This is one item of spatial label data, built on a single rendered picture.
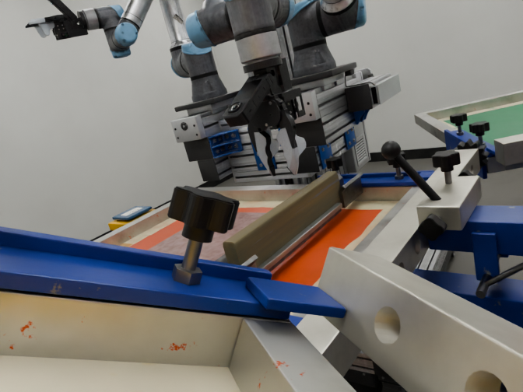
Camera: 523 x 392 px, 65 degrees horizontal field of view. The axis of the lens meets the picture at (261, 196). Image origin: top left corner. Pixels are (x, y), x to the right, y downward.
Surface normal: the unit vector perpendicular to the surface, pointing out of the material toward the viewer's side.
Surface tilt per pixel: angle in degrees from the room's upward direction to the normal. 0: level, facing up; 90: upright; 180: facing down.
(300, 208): 90
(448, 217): 90
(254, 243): 90
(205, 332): 90
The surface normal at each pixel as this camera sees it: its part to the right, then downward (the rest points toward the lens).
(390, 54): -0.59, 0.37
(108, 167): 0.76, 0.00
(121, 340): 0.36, 0.18
